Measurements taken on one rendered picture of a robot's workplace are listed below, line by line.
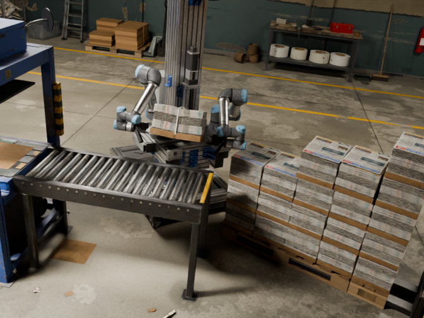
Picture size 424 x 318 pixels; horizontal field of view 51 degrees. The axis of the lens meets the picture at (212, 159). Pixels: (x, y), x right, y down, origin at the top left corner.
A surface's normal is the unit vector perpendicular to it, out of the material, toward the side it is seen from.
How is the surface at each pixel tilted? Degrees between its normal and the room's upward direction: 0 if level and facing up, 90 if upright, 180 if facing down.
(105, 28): 86
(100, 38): 89
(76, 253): 0
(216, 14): 90
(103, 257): 0
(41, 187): 90
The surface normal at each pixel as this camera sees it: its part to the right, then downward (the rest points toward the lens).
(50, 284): 0.09, -0.88
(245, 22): -0.15, 0.44
